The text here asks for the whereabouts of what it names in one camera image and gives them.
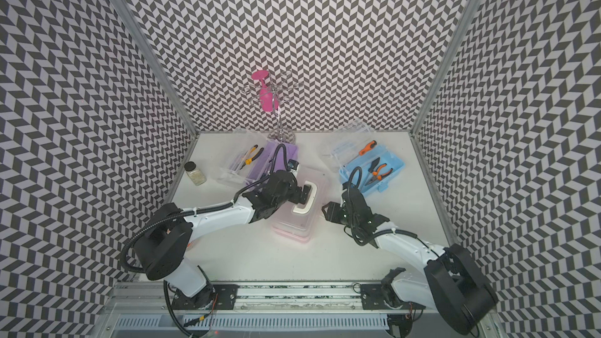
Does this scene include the pink toolbox clear lid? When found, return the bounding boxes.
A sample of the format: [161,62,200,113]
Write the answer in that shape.
[270,167,330,243]

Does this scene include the blue toolbox clear lid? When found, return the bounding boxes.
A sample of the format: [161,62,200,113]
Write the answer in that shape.
[319,120,405,197]

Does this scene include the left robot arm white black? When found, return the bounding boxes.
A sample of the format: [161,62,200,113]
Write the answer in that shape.
[119,170,316,308]

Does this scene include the yellow black pliers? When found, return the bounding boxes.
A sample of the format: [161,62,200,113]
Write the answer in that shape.
[238,144,264,170]

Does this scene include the purple toolbox clear lid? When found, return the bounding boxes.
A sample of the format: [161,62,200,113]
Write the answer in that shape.
[217,129,280,188]

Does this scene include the orange black screwdriver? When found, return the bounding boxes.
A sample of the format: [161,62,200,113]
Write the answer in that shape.
[358,140,377,156]

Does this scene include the pink cup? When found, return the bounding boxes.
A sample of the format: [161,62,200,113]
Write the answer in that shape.
[251,70,280,113]

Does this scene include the small glass jar black lid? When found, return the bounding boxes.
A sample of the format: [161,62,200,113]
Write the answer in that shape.
[184,161,207,186]

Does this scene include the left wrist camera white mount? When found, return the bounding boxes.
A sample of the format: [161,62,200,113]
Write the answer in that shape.
[286,160,299,174]

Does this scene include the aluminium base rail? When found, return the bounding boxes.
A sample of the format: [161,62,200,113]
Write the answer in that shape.
[90,281,458,337]

